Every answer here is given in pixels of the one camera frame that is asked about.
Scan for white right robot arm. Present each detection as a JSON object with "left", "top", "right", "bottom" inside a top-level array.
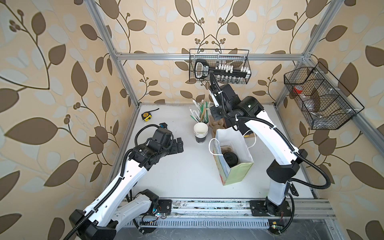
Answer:
[{"left": 209, "top": 71, "right": 331, "bottom": 216}]

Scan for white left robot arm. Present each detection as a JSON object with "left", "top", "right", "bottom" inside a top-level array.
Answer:
[{"left": 65, "top": 123, "right": 184, "bottom": 240}]

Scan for black wire basket right wall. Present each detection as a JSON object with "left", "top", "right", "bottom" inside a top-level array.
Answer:
[{"left": 284, "top": 62, "right": 365, "bottom": 130}]

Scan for black adjustable wrench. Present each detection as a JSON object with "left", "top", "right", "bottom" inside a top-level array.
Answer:
[{"left": 289, "top": 182, "right": 299, "bottom": 197}]

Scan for black cup lid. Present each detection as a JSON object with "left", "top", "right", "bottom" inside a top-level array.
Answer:
[{"left": 224, "top": 152, "right": 239, "bottom": 168}]

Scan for painted paper gift bag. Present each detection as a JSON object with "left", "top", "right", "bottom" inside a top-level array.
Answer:
[{"left": 209, "top": 128, "right": 255, "bottom": 186}]

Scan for yellow black tape measure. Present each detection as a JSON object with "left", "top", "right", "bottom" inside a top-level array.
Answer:
[{"left": 141, "top": 108, "right": 159, "bottom": 122}]

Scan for black wire basket wall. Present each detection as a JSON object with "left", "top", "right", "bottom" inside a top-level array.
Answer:
[
  {"left": 284, "top": 62, "right": 365, "bottom": 130},
  {"left": 189, "top": 48, "right": 252, "bottom": 85}
]

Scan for black wire basket back wall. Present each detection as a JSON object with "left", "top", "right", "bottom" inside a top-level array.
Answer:
[{"left": 189, "top": 48, "right": 252, "bottom": 85}]

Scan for brown cardboard cup carrier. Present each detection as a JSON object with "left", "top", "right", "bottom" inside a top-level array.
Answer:
[{"left": 217, "top": 146, "right": 233, "bottom": 156}]

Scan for black socket set tool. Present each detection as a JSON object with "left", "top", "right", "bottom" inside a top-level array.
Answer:
[{"left": 193, "top": 59, "right": 252, "bottom": 79}]

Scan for pink cup with straws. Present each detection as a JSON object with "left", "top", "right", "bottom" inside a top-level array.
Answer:
[{"left": 190, "top": 100, "right": 210, "bottom": 124}]

